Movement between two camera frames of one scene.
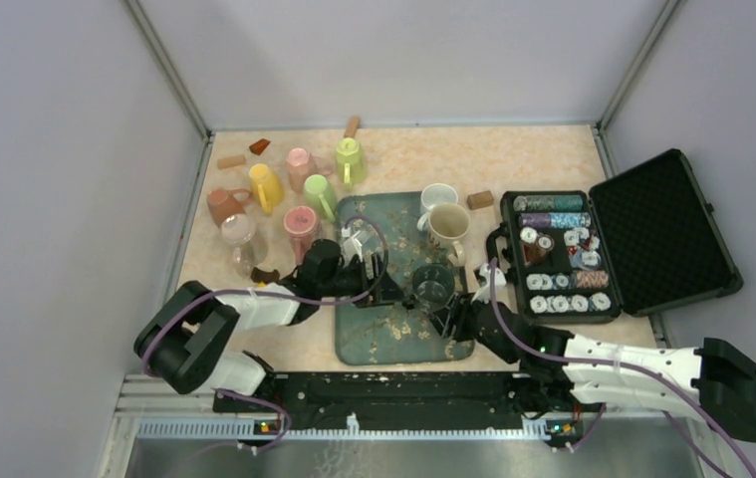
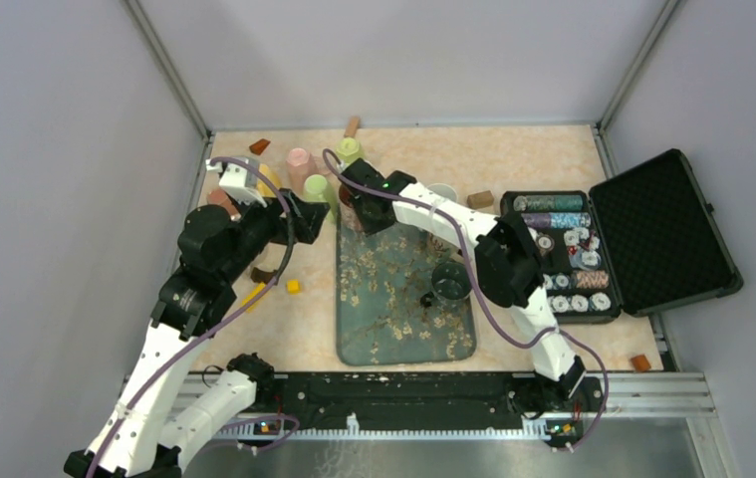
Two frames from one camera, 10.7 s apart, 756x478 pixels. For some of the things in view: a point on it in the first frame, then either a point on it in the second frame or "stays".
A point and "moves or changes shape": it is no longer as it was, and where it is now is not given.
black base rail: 405,400 stays
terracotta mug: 222,204 stays
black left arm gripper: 389,292 -> 307,217
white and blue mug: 432,194 stays
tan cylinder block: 352,126 stays
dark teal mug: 433,283 moves or changes shape
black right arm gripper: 461,303 -> 369,228
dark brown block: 260,275 stays
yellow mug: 266,187 stays
